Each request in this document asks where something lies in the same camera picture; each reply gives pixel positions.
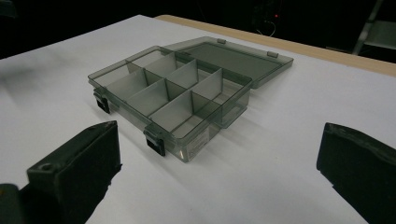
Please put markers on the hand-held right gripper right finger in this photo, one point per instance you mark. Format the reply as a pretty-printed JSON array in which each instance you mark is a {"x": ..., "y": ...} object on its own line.
[{"x": 361, "y": 168}]

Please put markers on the grey transparent compartment box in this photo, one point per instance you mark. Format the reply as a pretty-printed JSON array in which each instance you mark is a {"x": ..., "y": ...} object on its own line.
[{"x": 186, "y": 93}]

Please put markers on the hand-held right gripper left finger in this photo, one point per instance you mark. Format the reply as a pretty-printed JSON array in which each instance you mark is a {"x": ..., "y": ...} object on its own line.
[{"x": 77, "y": 174}]

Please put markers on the metal stand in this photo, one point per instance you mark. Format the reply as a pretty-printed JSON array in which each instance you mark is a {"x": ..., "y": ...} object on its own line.
[{"x": 375, "y": 31}]

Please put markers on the white table cover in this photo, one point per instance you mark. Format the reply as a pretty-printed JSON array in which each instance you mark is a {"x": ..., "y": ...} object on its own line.
[{"x": 280, "y": 140}]

